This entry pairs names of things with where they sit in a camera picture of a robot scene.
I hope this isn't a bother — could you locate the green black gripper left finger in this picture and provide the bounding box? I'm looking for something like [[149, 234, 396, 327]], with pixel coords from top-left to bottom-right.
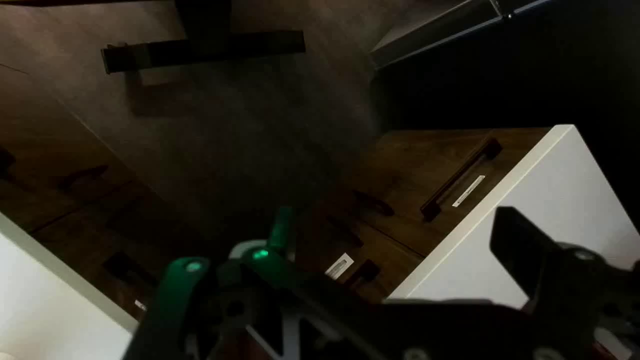
[[123, 206, 375, 360]]

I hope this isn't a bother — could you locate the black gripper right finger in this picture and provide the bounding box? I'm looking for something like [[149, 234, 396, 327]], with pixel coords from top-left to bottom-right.
[[491, 206, 640, 360]]

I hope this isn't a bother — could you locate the dark wood drawer cabinet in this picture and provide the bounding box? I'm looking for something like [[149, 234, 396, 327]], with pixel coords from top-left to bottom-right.
[[0, 128, 545, 312]]

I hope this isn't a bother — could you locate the black drawer handle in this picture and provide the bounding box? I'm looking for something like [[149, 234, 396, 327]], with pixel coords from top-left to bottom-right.
[[421, 136, 503, 222]]

